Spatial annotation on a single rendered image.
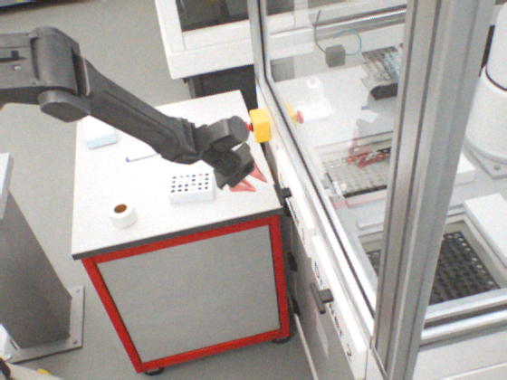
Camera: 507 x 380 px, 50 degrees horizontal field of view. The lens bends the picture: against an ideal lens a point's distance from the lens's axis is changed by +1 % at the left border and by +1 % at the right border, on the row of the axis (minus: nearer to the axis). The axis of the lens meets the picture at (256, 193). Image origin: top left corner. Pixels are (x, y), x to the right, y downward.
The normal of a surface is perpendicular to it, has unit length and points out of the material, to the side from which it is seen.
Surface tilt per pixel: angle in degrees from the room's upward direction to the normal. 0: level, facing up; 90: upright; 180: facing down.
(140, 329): 90
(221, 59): 90
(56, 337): 90
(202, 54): 90
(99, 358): 0
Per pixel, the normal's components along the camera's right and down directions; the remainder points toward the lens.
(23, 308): 0.21, 0.66
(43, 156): -0.09, -0.72
